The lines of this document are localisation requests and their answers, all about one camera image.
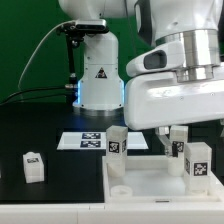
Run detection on black camera on stand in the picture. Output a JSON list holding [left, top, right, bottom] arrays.
[[56, 19, 109, 88]]

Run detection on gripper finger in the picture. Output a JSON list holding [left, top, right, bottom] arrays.
[[155, 126, 178, 157]]

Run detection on white camera cable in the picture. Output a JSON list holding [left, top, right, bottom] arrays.
[[17, 20, 76, 92]]

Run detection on white marker plate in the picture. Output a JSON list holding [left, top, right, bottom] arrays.
[[57, 132, 148, 150]]

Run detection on white square tabletop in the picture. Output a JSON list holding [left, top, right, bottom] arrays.
[[102, 156, 224, 203]]

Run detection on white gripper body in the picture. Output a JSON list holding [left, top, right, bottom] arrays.
[[124, 41, 224, 130]]

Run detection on black cables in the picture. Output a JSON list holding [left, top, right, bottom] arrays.
[[0, 84, 79, 108]]

